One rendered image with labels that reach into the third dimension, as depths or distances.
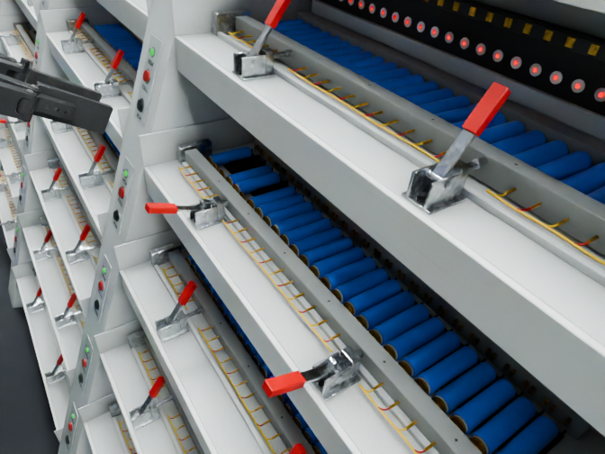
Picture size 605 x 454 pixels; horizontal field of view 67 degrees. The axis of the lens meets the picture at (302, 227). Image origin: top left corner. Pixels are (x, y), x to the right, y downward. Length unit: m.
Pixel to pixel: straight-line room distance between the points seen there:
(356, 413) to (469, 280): 0.17
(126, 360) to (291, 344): 0.50
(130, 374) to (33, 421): 0.61
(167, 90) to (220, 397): 0.41
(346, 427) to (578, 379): 0.19
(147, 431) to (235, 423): 0.24
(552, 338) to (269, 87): 0.35
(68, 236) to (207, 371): 0.64
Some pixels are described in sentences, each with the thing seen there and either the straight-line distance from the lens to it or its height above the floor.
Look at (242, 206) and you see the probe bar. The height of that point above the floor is 0.92.
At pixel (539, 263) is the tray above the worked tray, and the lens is 0.32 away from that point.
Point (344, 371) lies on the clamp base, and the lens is 0.41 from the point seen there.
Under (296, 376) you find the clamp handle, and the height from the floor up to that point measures 0.90.
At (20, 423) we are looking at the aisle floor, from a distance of 1.45.
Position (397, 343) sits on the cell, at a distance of 0.44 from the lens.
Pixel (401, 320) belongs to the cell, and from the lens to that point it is 0.46.
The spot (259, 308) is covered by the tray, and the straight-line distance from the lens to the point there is 0.48.
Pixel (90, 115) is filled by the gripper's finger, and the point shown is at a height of 0.99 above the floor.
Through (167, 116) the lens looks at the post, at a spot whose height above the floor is 0.95.
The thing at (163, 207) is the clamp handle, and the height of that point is 0.90.
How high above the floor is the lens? 1.16
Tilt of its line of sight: 25 degrees down
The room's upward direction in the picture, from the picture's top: 23 degrees clockwise
